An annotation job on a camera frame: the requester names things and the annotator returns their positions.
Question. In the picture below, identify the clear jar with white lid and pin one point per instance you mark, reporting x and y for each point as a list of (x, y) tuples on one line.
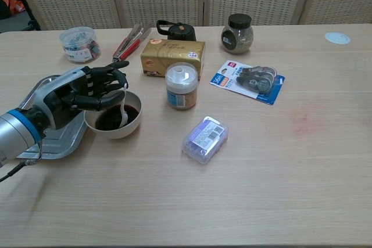
[(181, 91)]

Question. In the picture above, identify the clear box with purple contents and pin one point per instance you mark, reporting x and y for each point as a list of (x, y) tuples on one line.
[(205, 139)]

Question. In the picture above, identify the stainless steel tray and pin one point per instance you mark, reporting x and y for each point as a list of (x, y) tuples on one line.
[(61, 140)]

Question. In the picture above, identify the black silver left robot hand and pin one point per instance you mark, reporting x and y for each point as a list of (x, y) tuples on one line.
[(72, 94)]

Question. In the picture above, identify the correction tape blister pack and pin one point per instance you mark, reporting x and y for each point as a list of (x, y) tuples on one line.
[(250, 82)]

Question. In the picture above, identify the black tripod stand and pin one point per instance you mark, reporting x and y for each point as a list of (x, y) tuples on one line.
[(32, 23)]

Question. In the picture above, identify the metal tongs with red grips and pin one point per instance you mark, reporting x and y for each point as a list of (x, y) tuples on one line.
[(128, 47)]

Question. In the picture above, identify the black teapot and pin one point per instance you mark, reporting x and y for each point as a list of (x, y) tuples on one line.
[(180, 33)]

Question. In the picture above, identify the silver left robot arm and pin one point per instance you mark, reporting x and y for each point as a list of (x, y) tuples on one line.
[(14, 134)]

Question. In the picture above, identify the orange cloth item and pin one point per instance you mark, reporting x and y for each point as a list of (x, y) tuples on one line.
[(13, 5)]

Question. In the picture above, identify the white bowl with dark liquid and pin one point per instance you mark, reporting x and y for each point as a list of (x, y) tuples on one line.
[(116, 132)]

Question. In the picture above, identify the glass jar with black lid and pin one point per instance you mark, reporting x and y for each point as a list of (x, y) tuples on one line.
[(236, 40)]

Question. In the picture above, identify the clear tub of binder clips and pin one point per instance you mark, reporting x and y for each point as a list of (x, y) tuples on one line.
[(78, 46)]

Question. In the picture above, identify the white plastic spoon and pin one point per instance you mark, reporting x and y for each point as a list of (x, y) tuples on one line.
[(123, 114)]

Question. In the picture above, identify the gold tissue pack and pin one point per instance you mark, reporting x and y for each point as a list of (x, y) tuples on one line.
[(171, 55)]

